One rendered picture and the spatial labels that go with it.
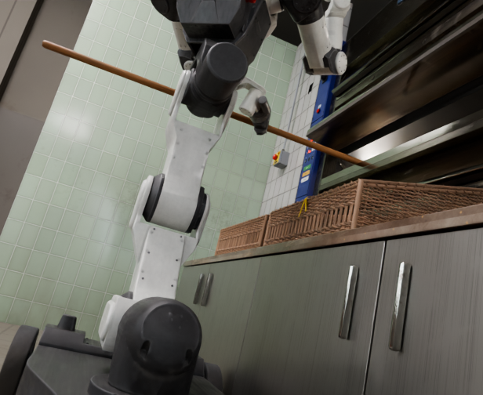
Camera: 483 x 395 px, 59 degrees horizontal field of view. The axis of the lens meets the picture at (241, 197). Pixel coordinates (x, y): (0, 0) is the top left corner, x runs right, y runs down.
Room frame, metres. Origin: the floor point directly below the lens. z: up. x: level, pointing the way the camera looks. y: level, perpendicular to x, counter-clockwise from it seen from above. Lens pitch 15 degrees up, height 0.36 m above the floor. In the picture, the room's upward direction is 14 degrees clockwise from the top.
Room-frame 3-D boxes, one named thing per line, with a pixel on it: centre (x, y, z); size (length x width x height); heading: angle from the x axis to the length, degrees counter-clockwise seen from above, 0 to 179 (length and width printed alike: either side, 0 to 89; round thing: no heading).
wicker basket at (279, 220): (1.28, -0.42, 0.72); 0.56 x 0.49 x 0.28; 16
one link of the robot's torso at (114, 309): (1.06, 0.14, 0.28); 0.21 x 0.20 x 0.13; 17
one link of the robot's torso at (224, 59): (1.10, 0.16, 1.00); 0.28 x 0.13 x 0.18; 17
